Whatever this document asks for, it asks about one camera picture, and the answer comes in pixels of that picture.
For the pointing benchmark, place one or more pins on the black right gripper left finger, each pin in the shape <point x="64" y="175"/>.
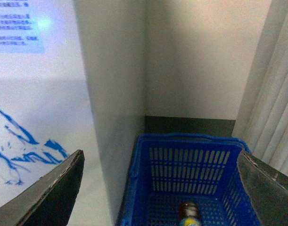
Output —
<point x="50" y="200"/>

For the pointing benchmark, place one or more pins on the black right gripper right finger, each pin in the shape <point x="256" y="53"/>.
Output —
<point x="267" y="189"/>

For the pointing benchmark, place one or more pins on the brown drink bottle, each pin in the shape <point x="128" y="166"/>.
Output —
<point x="189" y="215"/>

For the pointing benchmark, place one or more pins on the white vertical blinds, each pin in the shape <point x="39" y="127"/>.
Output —
<point x="262" y="121"/>

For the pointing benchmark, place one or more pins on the blue plastic basket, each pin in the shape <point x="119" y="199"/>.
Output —
<point x="170" y="169"/>

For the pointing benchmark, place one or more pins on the white chest freezer blue rim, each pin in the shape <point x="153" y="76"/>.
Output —
<point x="71" y="77"/>

